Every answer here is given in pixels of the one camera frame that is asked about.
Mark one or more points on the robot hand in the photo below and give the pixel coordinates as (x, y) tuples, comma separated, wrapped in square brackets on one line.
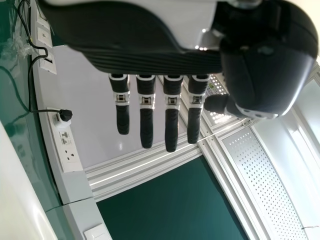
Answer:
[(150, 30)]

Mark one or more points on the white plug adapter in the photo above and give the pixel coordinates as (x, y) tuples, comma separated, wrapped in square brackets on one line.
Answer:
[(63, 124)]

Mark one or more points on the white socket strip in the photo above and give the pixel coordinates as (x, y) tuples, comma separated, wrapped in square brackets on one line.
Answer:
[(97, 233), (71, 156)]

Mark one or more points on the perforated metal panel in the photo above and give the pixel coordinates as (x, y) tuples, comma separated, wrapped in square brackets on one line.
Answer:
[(262, 187)]

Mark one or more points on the aluminium frame rail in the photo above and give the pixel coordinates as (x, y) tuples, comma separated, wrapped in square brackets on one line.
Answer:
[(140, 170)]

